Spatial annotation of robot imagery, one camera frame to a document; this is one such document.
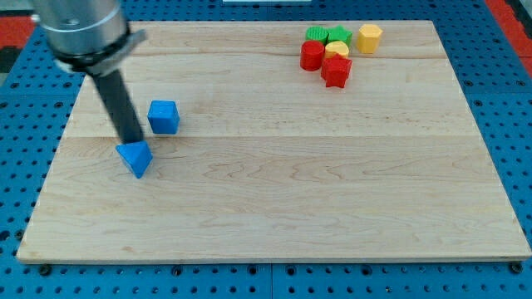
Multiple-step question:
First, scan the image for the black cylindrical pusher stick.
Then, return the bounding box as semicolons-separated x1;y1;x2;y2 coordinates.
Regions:
92;70;144;144

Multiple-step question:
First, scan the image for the blue cube block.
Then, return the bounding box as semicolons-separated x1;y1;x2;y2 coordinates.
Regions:
147;100;180;135

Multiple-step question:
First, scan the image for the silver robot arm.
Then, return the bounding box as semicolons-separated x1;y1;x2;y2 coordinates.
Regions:
32;0;146;144

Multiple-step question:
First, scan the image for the blue triangle block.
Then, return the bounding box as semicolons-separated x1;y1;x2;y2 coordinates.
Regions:
116;140;153;179

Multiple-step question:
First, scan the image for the light wooden board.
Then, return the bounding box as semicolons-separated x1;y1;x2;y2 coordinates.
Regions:
17;21;531;264

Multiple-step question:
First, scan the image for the red cylinder block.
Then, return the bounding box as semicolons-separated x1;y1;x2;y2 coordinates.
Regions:
300;40;325;71

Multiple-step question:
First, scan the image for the green cylinder block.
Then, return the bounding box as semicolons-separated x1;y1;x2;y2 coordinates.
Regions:
305;26;328;46

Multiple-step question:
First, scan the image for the red star block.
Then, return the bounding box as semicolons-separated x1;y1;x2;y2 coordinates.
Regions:
321;54;352;88

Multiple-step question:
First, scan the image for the yellow heart block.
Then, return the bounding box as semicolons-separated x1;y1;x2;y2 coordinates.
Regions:
324;41;350;59

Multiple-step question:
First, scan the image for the green star block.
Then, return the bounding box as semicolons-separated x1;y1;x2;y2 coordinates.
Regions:
327;25;352;47

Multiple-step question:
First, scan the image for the yellow hexagon block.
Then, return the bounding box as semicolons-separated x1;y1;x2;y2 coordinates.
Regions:
356;24;383;54

